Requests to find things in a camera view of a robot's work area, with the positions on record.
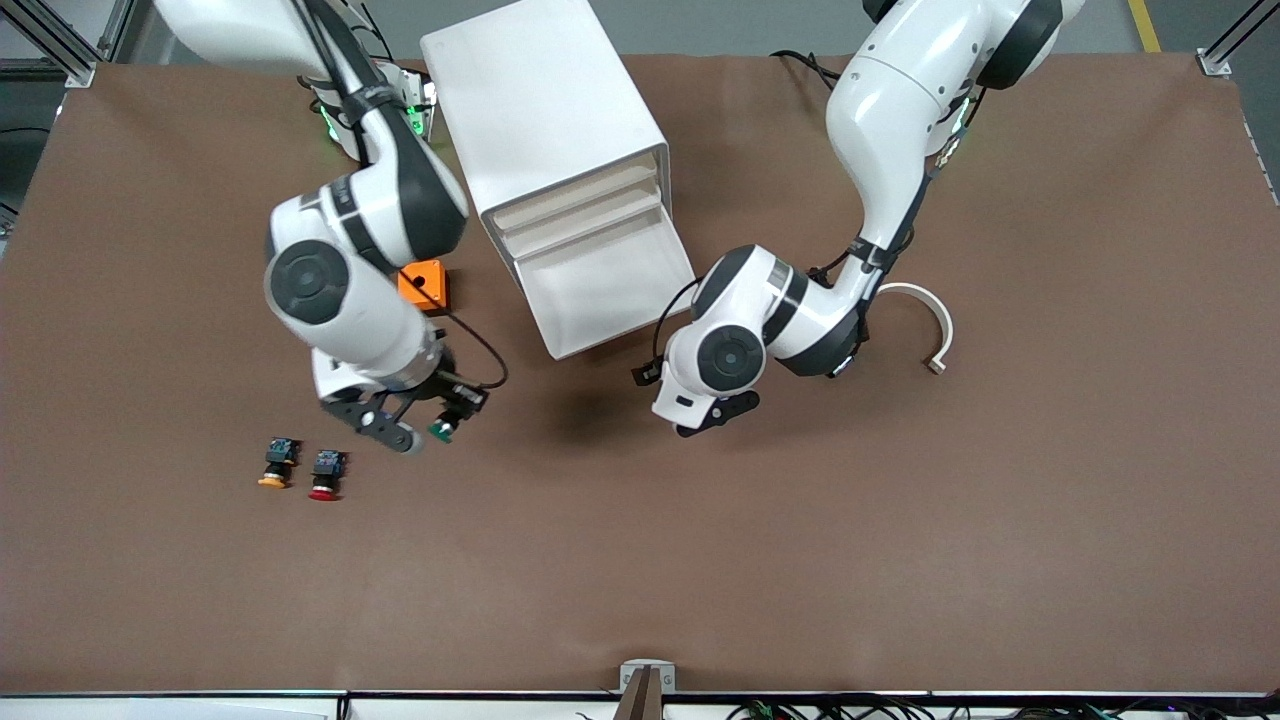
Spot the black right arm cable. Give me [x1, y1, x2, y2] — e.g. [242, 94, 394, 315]
[409, 279, 510, 392]

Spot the white curved bracket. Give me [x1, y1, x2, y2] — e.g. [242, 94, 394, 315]
[874, 281, 956, 377]

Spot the white table edge rail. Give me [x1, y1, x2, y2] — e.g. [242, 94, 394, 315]
[0, 689, 1280, 720]

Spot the yellow floor tape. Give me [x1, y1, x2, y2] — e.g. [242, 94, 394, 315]
[1128, 0, 1164, 54]

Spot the black base cable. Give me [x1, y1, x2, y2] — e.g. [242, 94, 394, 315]
[769, 47, 843, 93]

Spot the grey metal bracket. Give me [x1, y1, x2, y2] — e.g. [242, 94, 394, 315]
[619, 659, 677, 695]

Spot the red push button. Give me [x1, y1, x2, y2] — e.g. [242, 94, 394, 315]
[306, 448, 349, 503]

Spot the yellow push button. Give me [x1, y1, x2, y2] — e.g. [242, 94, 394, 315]
[256, 436, 302, 491]

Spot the black cable bundle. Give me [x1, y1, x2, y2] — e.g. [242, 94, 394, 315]
[724, 692, 1280, 720]

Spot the brown tapered post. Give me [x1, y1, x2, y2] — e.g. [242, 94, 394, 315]
[614, 667, 667, 720]

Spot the brown table cover sheet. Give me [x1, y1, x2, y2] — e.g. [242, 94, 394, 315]
[0, 50, 1280, 697]

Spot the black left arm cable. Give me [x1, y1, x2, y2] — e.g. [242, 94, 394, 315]
[654, 277, 702, 367]

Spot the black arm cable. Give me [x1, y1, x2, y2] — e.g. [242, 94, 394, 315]
[409, 279, 510, 392]
[654, 277, 702, 367]

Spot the orange box with hole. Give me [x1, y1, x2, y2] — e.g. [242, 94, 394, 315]
[397, 258, 452, 317]

